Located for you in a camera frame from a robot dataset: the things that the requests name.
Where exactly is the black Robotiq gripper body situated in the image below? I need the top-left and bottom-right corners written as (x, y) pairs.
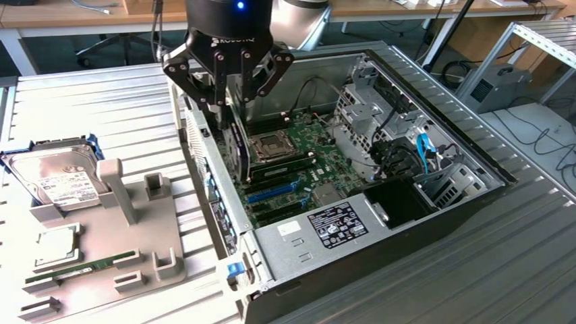
top-left (184, 0), bottom-right (276, 74)

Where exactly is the black graphics card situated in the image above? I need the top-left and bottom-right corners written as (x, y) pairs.
top-left (215, 76), bottom-right (254, 185)

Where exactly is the black office chair base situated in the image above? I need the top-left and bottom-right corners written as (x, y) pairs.
top-left (74, 32), bottom-right (159, 68)

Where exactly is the silver metal drive cage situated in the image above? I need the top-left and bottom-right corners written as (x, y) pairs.
top-left (335, 84), bottom-right (434, 176)

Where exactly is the green motherboard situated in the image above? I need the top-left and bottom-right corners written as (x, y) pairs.
top-left (215, 111), bottom-right (362, 227)

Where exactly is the hard disk drive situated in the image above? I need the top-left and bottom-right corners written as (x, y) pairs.
top-left (0, 133), bottom-right (107, 207)

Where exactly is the installed RAM stick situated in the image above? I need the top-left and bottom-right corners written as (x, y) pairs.
top-left (251, 161), bottom-right (318, 180)

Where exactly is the blue expansion slot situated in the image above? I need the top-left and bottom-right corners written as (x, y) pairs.
top-left (246, 182), bottom-right (299, 205)

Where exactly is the silver hard disk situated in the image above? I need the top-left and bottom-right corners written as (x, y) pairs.
top-left (0, 144), bottom-right (103, 213)

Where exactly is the black stand pole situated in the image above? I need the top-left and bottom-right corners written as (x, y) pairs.
top-left (423, 0), bottom-right (479, 72)

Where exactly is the grey control box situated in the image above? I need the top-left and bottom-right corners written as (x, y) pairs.
top-left (467, 62), bottom-right (536, 115)

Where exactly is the grey parts rack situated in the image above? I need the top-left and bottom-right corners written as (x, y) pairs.
top-left (18, 158), bottom-right (188, 321)

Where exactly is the silver power supply with label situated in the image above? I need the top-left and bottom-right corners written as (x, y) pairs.
top-left (251, 192), bottom-right (394, 284)

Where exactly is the silver CPU chip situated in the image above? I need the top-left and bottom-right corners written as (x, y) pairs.
top-left (35, 231), bottom-right (79, 263)

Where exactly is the blue case latch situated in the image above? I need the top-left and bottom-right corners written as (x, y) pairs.
top-left (224, 262), bottom-right (247, 281)

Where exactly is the aluminium slat table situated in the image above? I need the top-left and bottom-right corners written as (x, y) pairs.
top-left (454, 20), bottom-right (576, 103)

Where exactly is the green RAM stick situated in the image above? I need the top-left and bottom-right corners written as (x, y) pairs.
top-left (24, 251), bottom-right (138, 284)

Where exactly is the black open PC case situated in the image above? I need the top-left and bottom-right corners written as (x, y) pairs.
top-left (168, 40), bottom-right (519, 324)

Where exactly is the black looped wire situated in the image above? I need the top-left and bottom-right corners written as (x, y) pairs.
top-left (287, 77), bottom-right (348, 119)

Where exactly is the grey hanging cable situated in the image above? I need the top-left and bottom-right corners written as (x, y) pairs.
top-left (151, 0), bottom-right (167, 61)

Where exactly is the CPU socket with metal frame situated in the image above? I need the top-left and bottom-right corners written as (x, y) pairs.
top-left (250, 130), bottom-right (300, 166)

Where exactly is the blue cable on desk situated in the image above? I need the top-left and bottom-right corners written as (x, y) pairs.
top-left (74, 0), bottom-right (112, 15)

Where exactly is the wooden desk with white frame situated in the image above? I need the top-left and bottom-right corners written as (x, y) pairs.
top-left (328, 0), bottom-right (568, 34)
top-left (0, 0), bottom-right (190, 76)

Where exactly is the black power wire bundle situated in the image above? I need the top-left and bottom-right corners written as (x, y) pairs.
top-left (372, 137), bottom-right (428, 179)

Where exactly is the coiled black cable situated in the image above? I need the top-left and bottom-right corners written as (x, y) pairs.
top-left (440, 60), bottom-right (472, 89)

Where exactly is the blue SATA wire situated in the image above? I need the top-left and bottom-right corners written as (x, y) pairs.
top-left (416, 131), bottom-right (442, 177)

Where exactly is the black floor cable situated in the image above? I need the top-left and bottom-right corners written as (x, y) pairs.
top-left (490, 107), bottom-right (576, 173)

